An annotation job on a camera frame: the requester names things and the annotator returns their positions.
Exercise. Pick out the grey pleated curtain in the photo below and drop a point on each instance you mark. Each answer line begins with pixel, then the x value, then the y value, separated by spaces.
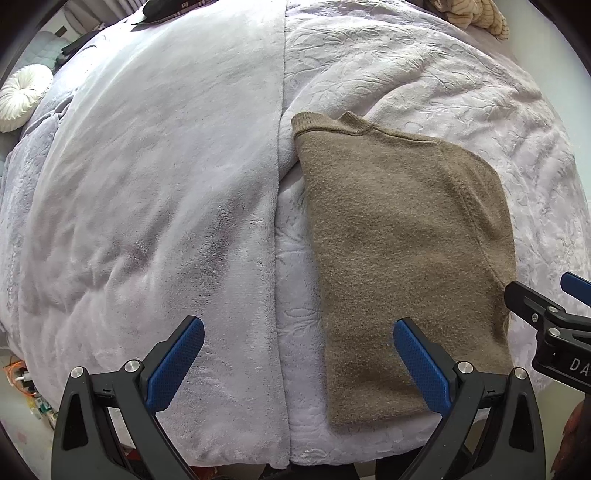
pixel 129 9

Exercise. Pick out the grey quilted mat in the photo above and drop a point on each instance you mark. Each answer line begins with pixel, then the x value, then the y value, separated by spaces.
pixel 46 46

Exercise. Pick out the person's right forearm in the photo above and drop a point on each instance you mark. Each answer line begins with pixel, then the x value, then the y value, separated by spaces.
pixel 577 438

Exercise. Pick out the white round cushion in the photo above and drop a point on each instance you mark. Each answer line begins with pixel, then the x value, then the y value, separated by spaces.
pixel 23 97

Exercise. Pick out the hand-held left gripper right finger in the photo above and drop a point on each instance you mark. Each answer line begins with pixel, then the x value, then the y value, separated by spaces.
pixel 422 364

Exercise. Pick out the lavender plush bed blanket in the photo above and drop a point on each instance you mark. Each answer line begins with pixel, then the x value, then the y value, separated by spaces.
pixel 161 184

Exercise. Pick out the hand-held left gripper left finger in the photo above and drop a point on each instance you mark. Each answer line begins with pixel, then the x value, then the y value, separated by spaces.
pixel 178 355

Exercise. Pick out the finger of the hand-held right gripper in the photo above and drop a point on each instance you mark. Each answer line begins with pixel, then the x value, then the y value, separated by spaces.
pixel 577 286
pixel 524 302

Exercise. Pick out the cream striped cloth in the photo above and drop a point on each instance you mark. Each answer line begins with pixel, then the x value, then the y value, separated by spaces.
pixel 480 16

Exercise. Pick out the tan knit sweater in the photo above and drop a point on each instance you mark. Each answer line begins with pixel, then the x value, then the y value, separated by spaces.
pixel 392 254

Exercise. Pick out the black flat object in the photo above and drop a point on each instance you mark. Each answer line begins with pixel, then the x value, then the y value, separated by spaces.
pixel 78 44

